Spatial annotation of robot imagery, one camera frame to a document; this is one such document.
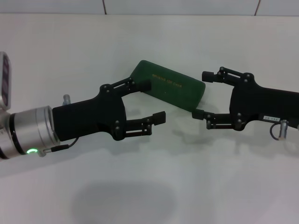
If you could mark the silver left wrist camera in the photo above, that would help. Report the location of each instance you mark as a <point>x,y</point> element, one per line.
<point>5,81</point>

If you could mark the green glasses case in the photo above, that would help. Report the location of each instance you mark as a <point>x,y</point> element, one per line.
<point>172,91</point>

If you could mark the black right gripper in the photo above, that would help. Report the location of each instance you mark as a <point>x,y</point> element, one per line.
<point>257,102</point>

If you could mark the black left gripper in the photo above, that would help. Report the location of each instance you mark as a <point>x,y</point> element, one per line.
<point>93,116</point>

